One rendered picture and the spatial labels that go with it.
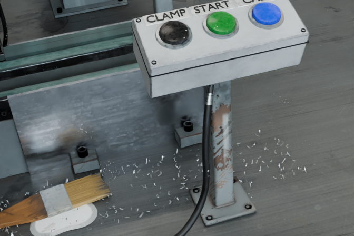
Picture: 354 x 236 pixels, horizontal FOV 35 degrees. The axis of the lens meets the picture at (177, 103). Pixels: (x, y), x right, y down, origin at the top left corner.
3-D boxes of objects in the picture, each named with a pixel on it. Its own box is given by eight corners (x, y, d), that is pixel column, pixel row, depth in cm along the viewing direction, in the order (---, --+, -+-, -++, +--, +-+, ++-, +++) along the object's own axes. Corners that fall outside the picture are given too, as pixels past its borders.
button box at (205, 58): (149, 100, 57) (149, 67, 53) (131, 49, 61) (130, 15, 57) (301, 65, 61) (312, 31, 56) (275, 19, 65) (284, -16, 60)
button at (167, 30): (163, 56, 56) (164, 43, 54) (155, 34, 57) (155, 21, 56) (192, 49, 56) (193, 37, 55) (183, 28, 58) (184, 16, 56)
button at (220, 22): (210, 45, 57) (212, 33, 55) (201, 25, 58) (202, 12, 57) (238, 39, 57) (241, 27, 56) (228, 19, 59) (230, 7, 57)
